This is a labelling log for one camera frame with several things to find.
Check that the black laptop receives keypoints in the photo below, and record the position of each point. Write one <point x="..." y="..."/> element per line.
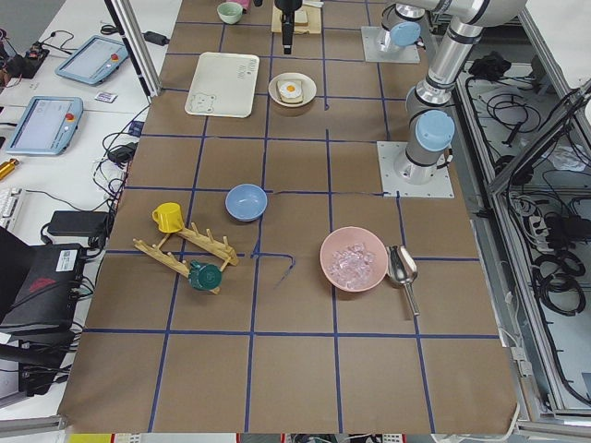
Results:
<point x="39" y="293"/>

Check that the wooden mug rack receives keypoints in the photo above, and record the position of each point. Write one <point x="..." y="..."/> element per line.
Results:
<point x="220" y="249"/>

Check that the wooden cutting board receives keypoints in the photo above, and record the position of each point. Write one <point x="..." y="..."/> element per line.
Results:
<point x="311" y="26"/>

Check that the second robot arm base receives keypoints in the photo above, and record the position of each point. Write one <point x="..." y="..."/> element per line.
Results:
<point x="395" y="39"/>

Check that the bread slice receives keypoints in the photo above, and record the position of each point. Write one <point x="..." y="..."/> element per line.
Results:
<point x="301" y="18"/>

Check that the white keyboard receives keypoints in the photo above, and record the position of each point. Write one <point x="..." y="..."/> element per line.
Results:
<point x="12" y="199"/>

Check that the metal scoop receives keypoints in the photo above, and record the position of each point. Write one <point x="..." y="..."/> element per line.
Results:
<point x="402" y="271"/>

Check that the yellow mug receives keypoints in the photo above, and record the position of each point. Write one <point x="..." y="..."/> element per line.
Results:
<point x="168" y="217"/>

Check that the lower teach pendant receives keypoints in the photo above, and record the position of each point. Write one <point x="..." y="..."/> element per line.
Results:
<point x="47" y="126"/>

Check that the green bowl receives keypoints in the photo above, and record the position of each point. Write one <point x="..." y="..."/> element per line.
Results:
<point x="230" y="12"/>

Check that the dark green mug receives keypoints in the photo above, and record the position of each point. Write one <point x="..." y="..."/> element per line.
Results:
<point x="204" y="276"/>

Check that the pink bowl with ice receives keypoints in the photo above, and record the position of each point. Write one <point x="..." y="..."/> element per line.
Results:
<point x="353" y="259"/>

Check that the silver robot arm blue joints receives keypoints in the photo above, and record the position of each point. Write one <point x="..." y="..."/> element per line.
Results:
<point x="431" y="129"/>

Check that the small black adapter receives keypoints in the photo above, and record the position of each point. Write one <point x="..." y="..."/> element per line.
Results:
<point x="155" y="38"/>

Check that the blue bowl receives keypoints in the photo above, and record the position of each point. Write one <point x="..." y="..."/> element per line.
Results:
<point x="246" y="202"/>

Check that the cream bear tray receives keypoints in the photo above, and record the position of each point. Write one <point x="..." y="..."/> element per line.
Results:
<point x="223" y="85"/>

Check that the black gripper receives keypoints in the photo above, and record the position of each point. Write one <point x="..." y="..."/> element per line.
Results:
<point x="286" y="6"/>

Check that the gold cylinder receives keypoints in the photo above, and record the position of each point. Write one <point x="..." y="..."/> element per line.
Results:
<point x="8" y="167"/>

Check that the white round plate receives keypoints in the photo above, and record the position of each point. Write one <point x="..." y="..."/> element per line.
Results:
<point x="309" y="89"/>

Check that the black power adapter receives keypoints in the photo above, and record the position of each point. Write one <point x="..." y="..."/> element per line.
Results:
<point x="77" y="223"/>

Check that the teach pendant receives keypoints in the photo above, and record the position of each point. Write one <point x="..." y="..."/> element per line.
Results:
<point x="94" y="61"/>
<point x="47" y="126"/>

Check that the upper teach pendant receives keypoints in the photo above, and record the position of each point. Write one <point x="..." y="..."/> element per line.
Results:
<point x="94" y="61"/>

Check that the toast with fried egg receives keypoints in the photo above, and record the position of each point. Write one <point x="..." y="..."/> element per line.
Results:
<point x="290" y="90"/>

